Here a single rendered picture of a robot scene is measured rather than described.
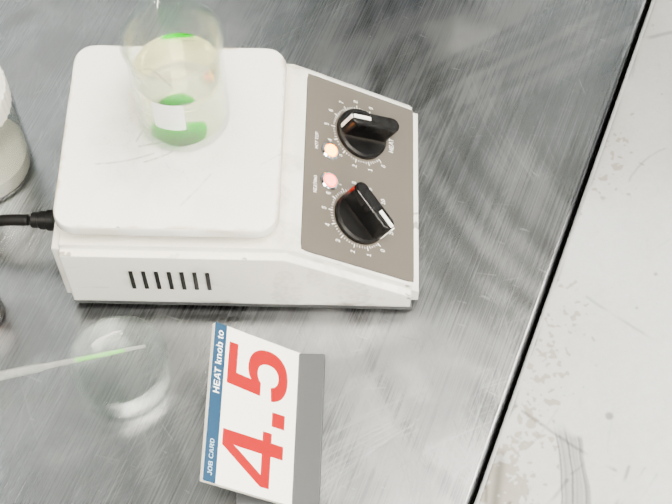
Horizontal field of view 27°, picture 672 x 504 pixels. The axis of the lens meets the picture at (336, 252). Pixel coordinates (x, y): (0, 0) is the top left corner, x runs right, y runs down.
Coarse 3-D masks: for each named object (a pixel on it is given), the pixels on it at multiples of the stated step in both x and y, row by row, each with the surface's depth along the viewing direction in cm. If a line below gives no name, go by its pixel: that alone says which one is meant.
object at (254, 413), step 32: (256, 352) 77; (224, 384) 75; (256, 384) 76; (288, 384) 78; (224, 416) 74; (256, 416) 75; (224, 448) 73; (256, 448) 75; (224, 480) 72; (256, 480) 74
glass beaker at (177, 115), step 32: (160, 0) 72; (192, 0) 72; (128, 32) 71; (160, 32) 74; (192, 32) 74; (224, 32) 71; (128, 64) 70; (224, 64) 73; (160, 96) 71; (192, 96) 71; (224, 96) 74; (160, 128) 74; (192, 128) 74; (224, 128) 76
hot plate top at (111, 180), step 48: (96, 48) 79; (240, 48) 79; (96, 96) 77; (240, 96) 77; (96, 144) 76; (144, 144) 76; (240, 144) 76; (96, 192) 74; (144, 192) 74; (192, 192) 74; (240, 192) 74
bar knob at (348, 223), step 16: (352, 192) 77; (368, 192) 77; (336, 208) 77; (352, 208) 78; (368, 208) 77; (352, 224) 77; (368, 224) 77; (384, 224) 77; (352, 240) 77; (368, 240) 77
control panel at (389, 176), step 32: (320, 96) 81; (352, 96) 82; (320, 128) 80; (320, 160) 79; (352, 160) 80; (384, 160) 81; (320, 192) 78; (384, 192) 80; (320, 224) 77; (352, 256) 77; (384, 256) 78
